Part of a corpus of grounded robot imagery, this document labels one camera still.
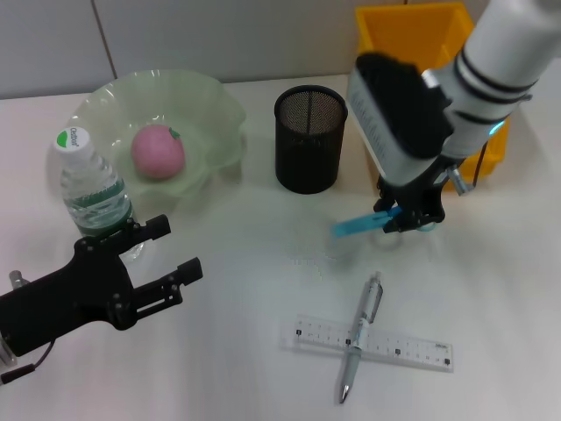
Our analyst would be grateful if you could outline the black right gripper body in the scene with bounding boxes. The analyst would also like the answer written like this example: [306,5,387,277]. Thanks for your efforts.
[379,160,457,218]

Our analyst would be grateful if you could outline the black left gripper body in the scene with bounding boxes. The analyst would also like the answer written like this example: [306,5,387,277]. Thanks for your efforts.
[0,236,135,356]

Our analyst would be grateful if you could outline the blue scissors with cover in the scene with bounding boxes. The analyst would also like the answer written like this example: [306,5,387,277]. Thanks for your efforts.
[330,205,439,240]

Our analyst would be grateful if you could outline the clear green-label water bottle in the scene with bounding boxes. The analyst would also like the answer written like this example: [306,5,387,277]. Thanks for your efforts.
[47,125,146,260]

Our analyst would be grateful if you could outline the pink toy peach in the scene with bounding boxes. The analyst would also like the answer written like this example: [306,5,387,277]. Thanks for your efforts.
[130,124,186,180]

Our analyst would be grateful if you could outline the black mesh pen holder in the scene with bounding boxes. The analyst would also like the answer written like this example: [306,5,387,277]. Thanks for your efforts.
[273,84,350,195]

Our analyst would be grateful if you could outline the green wavy glass fruit plate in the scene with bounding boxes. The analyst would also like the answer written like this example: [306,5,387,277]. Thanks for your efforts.
[65,68,249,216]

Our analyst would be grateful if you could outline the transparent plastic ruler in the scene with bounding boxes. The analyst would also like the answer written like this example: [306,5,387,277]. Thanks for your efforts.
[280,313,455,374]

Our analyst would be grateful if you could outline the silver ballpoint pen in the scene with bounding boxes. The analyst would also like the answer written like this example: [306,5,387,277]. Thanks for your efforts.
[337,271,385,404]

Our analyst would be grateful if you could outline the yellow plastic bin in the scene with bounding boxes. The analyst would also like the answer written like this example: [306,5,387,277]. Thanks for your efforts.
[353,2,513,192]

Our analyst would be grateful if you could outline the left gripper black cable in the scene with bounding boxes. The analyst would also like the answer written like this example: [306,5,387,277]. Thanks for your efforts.
[0,270,56,386]

